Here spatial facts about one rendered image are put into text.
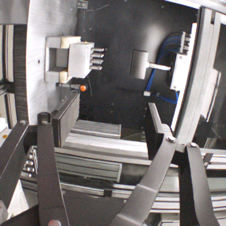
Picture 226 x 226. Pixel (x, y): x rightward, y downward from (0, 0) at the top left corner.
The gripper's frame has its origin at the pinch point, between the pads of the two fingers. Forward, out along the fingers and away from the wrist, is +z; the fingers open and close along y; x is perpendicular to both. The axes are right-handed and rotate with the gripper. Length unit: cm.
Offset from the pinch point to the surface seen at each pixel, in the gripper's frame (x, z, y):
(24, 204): -42, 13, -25
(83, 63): -0.6, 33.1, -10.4
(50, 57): 0.1, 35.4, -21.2
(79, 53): 2.2, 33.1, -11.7
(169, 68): 0.1, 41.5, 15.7
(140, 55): 2.7, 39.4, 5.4
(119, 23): 13, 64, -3
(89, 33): 7, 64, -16
